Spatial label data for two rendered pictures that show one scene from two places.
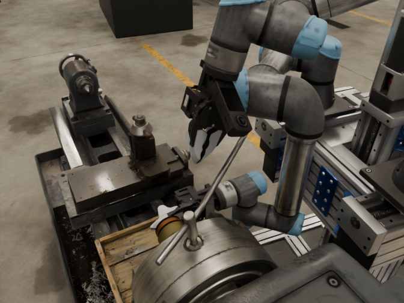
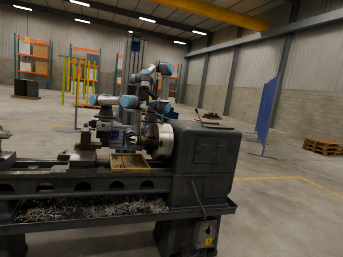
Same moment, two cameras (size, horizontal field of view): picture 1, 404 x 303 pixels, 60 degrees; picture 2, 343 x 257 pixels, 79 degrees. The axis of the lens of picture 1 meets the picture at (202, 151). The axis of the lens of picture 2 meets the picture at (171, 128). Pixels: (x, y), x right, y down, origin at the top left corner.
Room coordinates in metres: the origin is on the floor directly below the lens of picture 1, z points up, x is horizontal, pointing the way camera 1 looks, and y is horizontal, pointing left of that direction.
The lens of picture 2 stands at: (0.11, 1.71, 1.53)
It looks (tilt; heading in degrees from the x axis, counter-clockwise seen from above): 10 degrees down; 278
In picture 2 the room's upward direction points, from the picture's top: 8 degrees clockwise
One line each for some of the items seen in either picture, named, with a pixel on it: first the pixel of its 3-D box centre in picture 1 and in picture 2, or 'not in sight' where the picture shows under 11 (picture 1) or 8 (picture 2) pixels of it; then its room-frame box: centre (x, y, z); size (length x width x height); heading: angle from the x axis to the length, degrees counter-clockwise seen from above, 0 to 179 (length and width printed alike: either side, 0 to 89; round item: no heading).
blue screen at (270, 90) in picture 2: not in sight; (263, 111); (-2.04, -6.38, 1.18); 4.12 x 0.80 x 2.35; 81
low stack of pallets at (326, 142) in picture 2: not in sight; (324, 146); (-4.45, -6.58, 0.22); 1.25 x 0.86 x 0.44; 32
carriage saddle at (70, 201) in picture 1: (124, 177); (76, 160); (1.01, 0.30, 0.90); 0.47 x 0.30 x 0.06; 118
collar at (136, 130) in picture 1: (140, 126); (85, 128); (1.00, 0.21, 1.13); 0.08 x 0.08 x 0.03
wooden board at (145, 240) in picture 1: (165, 256); (128, 162); (0.66, 0.11, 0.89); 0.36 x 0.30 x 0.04; 118
